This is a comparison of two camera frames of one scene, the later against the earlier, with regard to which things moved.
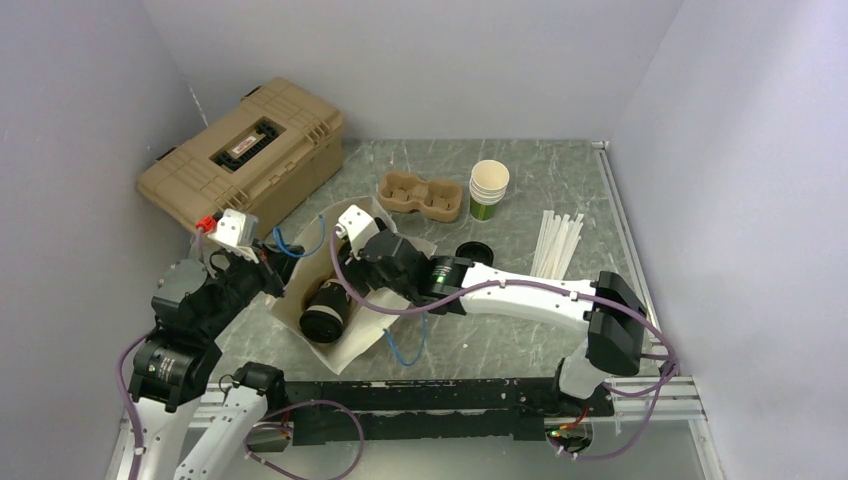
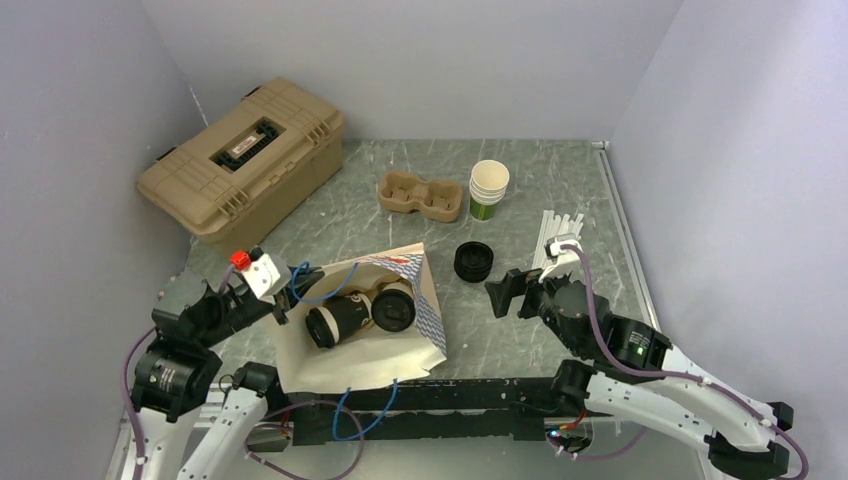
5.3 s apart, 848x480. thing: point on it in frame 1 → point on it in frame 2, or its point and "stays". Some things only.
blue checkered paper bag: x=349 y=275 → x=373 y=357
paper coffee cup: x=331 y=296 → x=346 y=315
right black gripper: x=360 y=268 → x=513 y=283
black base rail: x=494 y=408 stays
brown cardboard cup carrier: x=439 y=200 stays
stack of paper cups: x=488 y=181 stays
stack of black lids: x=477 y=251 stays
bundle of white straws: x=556 y=243 stays
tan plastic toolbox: x=279 y=145 stays
